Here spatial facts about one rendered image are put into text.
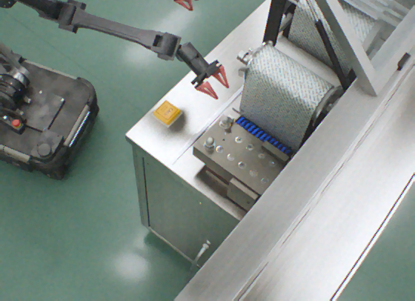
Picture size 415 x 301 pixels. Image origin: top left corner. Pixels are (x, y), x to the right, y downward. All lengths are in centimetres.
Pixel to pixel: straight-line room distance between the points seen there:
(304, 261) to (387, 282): 167
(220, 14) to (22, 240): 181
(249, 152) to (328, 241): 62
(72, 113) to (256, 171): 132
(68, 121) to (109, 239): 62
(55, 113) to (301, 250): 184
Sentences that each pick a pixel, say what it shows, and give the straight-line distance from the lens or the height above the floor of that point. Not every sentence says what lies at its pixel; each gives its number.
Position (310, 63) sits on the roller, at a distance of 180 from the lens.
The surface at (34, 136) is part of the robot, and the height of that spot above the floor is 24.
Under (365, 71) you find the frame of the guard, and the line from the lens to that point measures 121.
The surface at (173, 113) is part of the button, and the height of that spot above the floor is 92.
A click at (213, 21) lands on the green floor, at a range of 353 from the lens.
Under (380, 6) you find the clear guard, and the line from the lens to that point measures 130.
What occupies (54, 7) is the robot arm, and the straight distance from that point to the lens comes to 200.
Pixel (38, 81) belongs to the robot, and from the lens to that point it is 301.
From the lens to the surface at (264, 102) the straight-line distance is 176.
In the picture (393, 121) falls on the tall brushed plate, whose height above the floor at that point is 144.
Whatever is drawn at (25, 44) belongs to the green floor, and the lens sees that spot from 351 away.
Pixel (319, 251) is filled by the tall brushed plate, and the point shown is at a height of 144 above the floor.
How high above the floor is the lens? 261
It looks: 60 degrees down
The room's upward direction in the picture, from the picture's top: 7 degrees clockwise
